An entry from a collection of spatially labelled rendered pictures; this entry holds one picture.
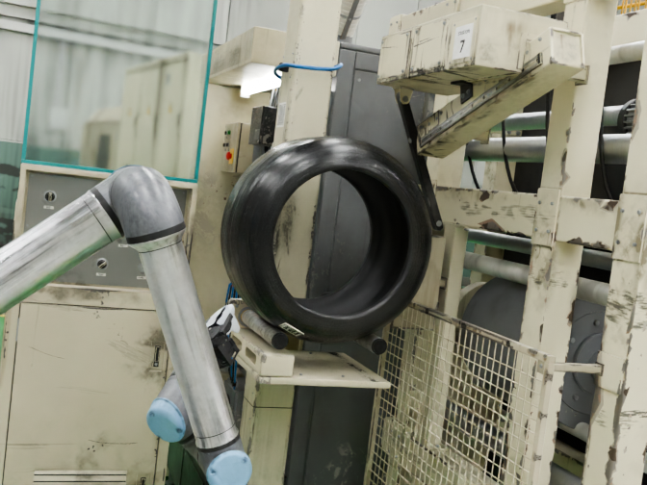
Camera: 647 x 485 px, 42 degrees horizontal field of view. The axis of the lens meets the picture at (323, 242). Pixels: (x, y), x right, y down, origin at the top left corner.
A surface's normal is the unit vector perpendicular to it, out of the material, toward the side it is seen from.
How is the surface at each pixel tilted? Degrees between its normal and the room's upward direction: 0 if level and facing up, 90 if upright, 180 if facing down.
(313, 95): 90
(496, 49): 90
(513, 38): 90
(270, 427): 90
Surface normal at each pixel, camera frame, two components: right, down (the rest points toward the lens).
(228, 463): 0.36, 0.18
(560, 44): 0.35, -0.21
